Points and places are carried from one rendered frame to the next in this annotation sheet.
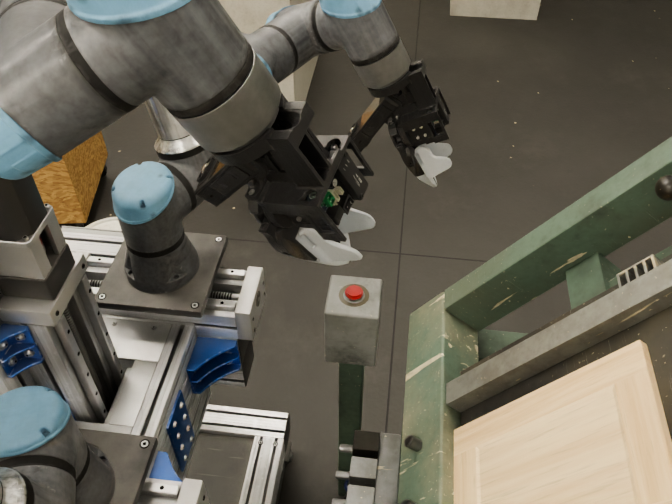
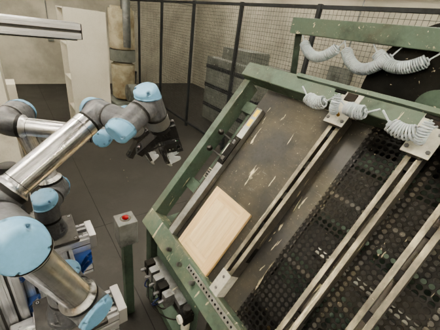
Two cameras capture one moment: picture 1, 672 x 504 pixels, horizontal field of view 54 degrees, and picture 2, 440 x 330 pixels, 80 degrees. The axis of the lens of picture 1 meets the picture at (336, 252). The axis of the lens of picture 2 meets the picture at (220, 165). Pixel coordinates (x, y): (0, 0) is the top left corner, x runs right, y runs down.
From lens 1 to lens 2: 0.61 m
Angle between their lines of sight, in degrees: 41
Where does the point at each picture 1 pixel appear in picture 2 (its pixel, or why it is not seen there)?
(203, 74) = (163, 112)
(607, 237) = (193, 171)
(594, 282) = (196, 183)
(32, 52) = (133, 110)
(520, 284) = (175, 194)
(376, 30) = not seen: hidden behind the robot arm
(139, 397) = not seen: hidden behind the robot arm
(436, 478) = (182, 251)
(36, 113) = (137, 122)
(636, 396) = (223, 197)
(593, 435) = (218, 211)
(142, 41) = (156, 105)
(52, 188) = not seen: outside the picture
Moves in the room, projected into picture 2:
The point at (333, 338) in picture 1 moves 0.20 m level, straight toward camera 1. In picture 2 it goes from (122, 236) to (138, 256)
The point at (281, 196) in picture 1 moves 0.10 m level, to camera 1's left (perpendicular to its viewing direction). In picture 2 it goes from (169, 143) to (143, 148)
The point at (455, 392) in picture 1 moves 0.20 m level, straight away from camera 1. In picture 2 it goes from (173, 228) to (165, 209)
